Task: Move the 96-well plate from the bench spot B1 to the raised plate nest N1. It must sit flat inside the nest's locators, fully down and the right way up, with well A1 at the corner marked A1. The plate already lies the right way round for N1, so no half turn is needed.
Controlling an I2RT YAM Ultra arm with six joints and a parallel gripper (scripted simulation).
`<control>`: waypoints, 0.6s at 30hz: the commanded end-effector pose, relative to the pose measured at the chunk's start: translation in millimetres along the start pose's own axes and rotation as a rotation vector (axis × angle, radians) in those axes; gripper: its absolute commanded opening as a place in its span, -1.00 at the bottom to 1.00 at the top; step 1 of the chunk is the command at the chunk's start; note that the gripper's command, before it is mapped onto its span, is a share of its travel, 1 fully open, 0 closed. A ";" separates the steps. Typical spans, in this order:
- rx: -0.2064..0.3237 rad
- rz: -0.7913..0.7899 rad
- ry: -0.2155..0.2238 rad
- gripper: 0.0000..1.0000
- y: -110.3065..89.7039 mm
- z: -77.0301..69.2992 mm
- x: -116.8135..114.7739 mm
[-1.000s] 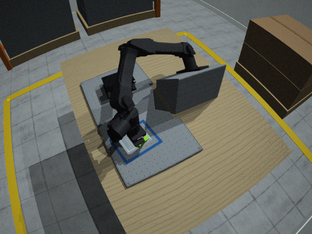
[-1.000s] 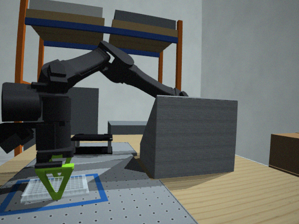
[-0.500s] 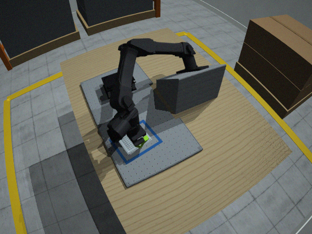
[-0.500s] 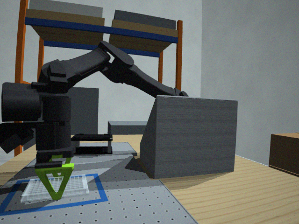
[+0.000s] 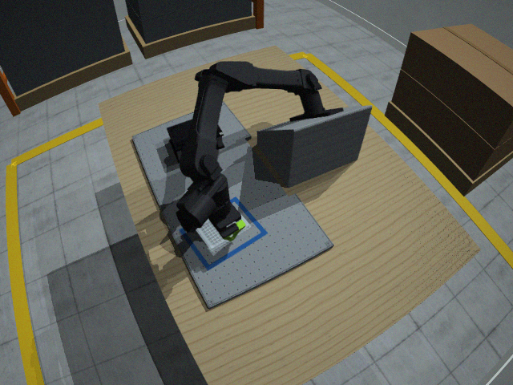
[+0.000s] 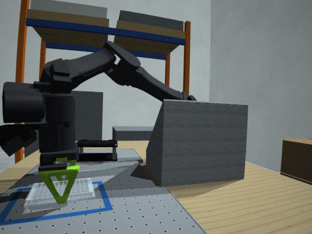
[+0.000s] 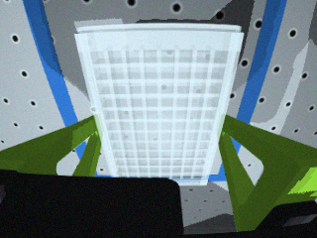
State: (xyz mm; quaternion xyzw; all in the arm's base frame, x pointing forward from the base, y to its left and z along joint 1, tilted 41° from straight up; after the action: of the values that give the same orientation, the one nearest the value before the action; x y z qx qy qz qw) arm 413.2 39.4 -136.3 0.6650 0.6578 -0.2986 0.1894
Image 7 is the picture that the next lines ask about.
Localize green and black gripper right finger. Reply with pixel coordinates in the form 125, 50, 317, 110
218, 114, 317, 232

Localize blue tape outline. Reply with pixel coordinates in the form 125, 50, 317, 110
23, 0, 287, 181

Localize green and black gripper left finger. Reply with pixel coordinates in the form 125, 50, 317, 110
0, 115, 102, 177

